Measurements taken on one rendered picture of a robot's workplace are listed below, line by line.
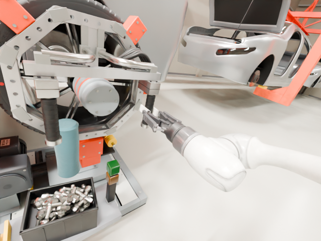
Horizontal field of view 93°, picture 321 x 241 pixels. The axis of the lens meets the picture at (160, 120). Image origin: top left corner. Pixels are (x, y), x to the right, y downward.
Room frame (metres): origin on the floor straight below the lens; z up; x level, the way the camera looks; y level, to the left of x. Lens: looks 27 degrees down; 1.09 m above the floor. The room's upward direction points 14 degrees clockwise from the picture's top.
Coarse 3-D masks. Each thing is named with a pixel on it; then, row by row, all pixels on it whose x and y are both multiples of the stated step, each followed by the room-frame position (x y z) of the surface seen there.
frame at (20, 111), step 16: (48, 16) 0.54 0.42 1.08; (64, 16) 0.57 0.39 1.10; (80, 16) 0.60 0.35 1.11; (32, 32) 0.51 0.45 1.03; (48, 32) 0.53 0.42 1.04; (112, 32) 0.68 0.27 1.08; (0, 48) 0.45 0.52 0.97; (16, 48) 0.49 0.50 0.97; (128, 48) 0.73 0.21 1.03; (0, 64) 0.44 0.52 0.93; (16, 64) 0.47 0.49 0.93; (16, 80) 0.46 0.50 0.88; (16, 96) 0.46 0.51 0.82; (16, 112) 0.45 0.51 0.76; (32, 112) 0.51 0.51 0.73; (128, 112) 0.76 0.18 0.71; (80, 128) 0.64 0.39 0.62; (96, 128) 0.69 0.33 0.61; (112, 128) 0.70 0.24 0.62
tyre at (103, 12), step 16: (16, 0) 0.56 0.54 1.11; (32, 0) 0.58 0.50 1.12; (48, 0) 0.61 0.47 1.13; (64, 0) 0.64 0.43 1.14; (80, 0) 0.67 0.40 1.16; (32, 16) 0.57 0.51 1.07; (96, 16) 0.72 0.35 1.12; (112, 16) 0.76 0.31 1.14; (0, 32) 0.51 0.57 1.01; (0, 80) 0.49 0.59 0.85; (0, 96) 0.48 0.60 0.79; (32, 128) 0.53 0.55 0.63
